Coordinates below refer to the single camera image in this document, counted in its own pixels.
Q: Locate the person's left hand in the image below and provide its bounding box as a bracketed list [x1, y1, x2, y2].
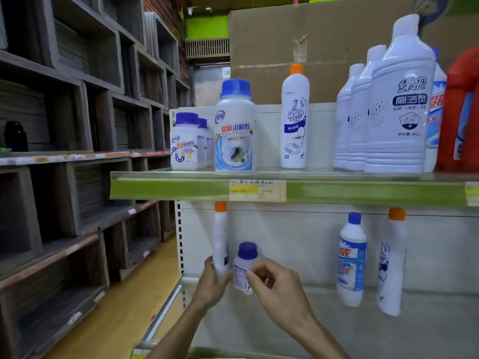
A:
[191, 256, 234, 312]

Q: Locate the person's right hand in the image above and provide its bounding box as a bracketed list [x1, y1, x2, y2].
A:
[245, 257, 319, 336]

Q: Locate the green-edged glass shelf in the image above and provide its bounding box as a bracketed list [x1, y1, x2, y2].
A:
[109, 168, 479, 208]

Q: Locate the green-edged metal shelf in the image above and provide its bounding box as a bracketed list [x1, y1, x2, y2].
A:
[131, 274, 479, 359]

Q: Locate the blue-capped drain cleaner jar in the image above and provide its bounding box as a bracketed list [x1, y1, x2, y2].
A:
[214, 78, 258, 173]

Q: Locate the person's left forearm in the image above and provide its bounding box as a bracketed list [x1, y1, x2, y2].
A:
[146, 302, 210, 359]

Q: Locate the person's right forearm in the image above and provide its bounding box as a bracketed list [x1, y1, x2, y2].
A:
[288, 317, 351, 359]

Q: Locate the white gondola shelving unit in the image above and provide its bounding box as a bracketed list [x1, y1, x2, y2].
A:
[168, 102, 479, 359]

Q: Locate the dark wooden cubby shelving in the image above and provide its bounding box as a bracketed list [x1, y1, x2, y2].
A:
[0, 0, 192, 359]

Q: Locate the black object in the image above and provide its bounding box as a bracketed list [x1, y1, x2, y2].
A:
[3, 120, 29, 153]

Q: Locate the plain cardboard box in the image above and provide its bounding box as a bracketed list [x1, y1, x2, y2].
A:
[228, 0, 416, 105]

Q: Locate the cardboard box with green stripe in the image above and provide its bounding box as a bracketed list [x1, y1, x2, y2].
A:
[413, 0, 479, 71]

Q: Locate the wooden slatted rail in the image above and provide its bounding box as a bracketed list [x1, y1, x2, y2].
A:
[185, 37, 231, 59]

